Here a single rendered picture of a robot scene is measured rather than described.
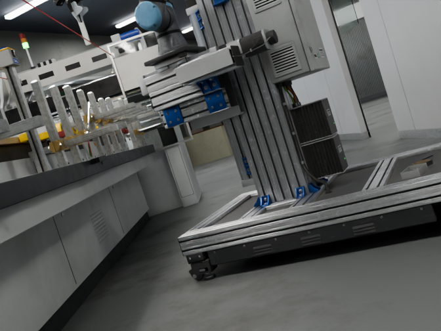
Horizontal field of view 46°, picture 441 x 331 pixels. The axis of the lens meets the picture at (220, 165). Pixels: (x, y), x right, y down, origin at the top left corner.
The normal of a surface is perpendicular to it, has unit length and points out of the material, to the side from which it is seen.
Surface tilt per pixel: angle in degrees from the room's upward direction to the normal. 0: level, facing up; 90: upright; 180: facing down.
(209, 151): 90
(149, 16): 97
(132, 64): 90
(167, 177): 90
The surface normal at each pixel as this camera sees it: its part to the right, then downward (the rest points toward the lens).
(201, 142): -0.39, 0.19
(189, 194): -0.01, 0.07
